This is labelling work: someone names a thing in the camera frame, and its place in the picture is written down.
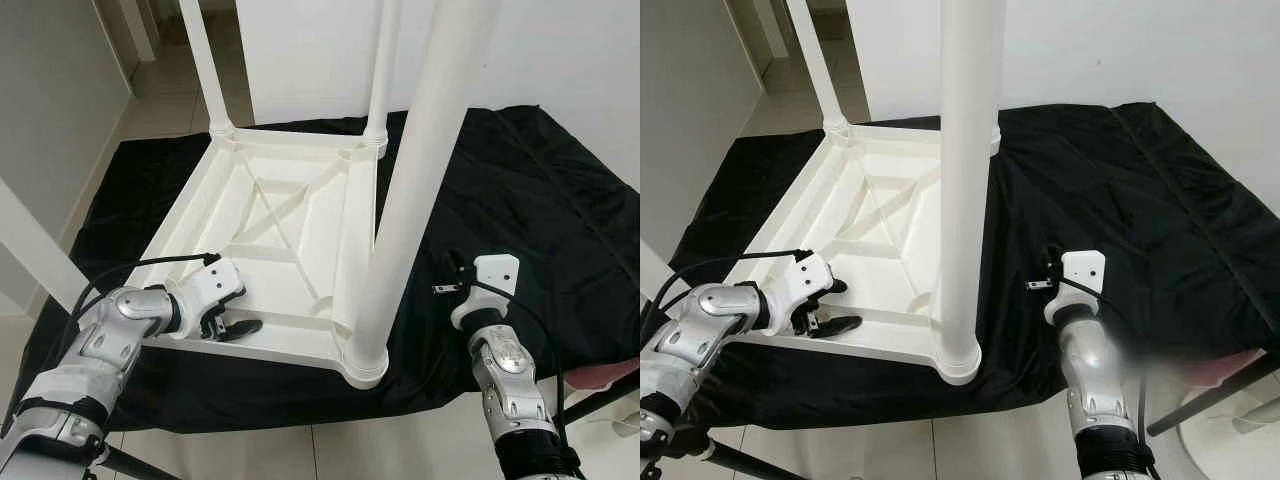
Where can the white plastic children table top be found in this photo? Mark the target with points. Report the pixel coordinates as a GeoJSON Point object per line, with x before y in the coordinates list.
{"type": "Point", "coordinates": [880, 230]}
{"type": "Point", "coordinates": [290, 230]}

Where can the pink round stool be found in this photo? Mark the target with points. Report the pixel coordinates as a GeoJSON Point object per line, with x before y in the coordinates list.
{"type": "Point", "coordinates": [1225, 368]}
{"type": "Point", "coordinates": [605, 375]}

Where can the white plastic table leg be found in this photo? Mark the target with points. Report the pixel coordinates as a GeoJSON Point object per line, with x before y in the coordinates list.
{"type": "Point", "coordinates": [995, 140]}
{"type": "Point", "coordinates": [970, 180]}
{"type": "Point", "coordinates": [30, 245]}
{"type": "Point", "coordinates": [420, 180]}
{"type": "Point", "coordinates": [382, 70]}
{"type": "Point", "coordinates": [815, 60]}
{"type": "Point", "coordinates": [205, 60]}
{"type": "Point", "coordinates": [650, 272]}

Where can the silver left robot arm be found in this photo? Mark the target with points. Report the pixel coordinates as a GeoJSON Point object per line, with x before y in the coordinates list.
{"type": "Point", "coordinates": [700, 340]}
{"type": "Point", "coordinates": [100, 340]}

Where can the black metal pole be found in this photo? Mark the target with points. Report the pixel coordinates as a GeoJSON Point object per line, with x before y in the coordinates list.
{"type": "Point", "coordinates": [600, 400]}
{"type": "Point", "coordinates": [745, 462]}
{"type": "Point", "coordinates": [1215, 395]}
{"type": "Point", "coordinates": [140, 465]}

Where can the white round floor fan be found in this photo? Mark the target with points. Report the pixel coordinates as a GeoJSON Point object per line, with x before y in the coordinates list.
{"type": "Point", "coordinates": [618, 425]}
{"type": "Point", "coordinates": [1235, 440]}

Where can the black fabric table cloth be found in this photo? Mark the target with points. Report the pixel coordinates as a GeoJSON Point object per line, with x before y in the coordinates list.
{"type": "Point", "coordinates": [520, 200]}
{"type": "Point", "coordinates": [1130, 200]}

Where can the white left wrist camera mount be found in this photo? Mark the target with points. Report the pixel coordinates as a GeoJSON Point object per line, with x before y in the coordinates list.
{"type": "Point", "coordinates": [810, 278]}
{"type": "Point", "coordinates": [215, 283]}

